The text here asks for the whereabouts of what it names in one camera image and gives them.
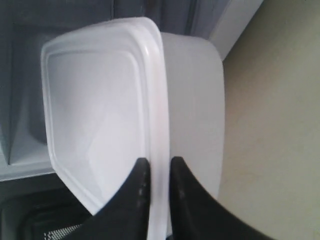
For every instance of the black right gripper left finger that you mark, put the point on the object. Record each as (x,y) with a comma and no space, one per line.
(126,215)

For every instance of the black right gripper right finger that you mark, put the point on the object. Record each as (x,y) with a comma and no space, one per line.
(197,215)

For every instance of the white microwave door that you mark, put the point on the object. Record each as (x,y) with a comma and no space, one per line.
(38,208)

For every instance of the translucent plastic food container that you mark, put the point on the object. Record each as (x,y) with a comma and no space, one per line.
(147,94)

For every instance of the white Midea microwave oven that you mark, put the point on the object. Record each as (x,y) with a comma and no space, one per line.
(26,25)

